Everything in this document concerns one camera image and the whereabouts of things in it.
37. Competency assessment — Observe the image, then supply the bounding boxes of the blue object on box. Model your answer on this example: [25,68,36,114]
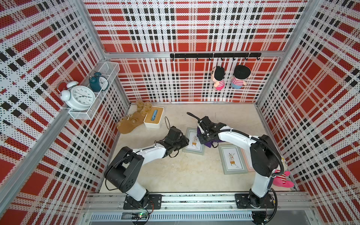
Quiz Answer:
[151,110,158,121]

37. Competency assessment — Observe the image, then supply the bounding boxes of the purple microfiber cloth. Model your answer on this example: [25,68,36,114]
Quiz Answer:
[197,128,222,148]

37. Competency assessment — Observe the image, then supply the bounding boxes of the black hook rail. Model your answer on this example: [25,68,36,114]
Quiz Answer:
[170,52,262,59]

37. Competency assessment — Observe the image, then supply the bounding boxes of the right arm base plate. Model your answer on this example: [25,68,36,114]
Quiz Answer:
[235,194,275,209]

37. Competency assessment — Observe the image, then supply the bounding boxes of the green circuit board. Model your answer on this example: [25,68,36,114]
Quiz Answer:
[131,212,149,220]

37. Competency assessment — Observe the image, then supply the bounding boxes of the brown plush toy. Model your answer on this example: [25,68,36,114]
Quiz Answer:
[117,100,152,134]

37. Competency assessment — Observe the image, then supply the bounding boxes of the aluminium front rail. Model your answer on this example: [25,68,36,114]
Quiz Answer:
[83,191,315,212]

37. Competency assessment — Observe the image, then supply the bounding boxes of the doll pink striped shirt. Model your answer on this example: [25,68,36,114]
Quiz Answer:
[211,66,225,91]

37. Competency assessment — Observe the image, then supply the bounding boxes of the white box wooden lid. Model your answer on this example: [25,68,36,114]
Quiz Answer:
[143,106,165,129]

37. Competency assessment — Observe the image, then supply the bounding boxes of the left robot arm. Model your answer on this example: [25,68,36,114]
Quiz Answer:
[105,126,189,209]

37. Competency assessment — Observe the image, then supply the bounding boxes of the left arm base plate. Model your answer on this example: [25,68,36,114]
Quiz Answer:
[123,193,162,210]

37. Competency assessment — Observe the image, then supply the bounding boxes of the pink picture frame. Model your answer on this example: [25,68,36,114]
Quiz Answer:
[241,149,255,172]

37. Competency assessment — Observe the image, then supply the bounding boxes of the white wire shelf basket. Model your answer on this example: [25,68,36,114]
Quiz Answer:
[69,62,120,120]

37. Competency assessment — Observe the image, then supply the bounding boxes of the green frame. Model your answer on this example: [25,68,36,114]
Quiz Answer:
[182,128,204,155]
[218,144,248,175]

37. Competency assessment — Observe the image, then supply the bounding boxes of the doll blue pants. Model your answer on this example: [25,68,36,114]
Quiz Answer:
[231,65,251,89]

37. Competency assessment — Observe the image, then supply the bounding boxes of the pink object behind right arm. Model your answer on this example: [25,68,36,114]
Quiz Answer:
[273,157,294,188]

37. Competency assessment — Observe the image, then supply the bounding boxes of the teal alarm clock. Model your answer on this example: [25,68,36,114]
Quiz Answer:
[89,72,109,92]

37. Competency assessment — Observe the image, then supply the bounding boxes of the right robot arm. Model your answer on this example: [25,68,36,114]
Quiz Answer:
[195,116,285,208]

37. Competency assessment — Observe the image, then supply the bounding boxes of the white alarm clock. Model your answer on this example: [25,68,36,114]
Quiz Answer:
[60,81,96,111]

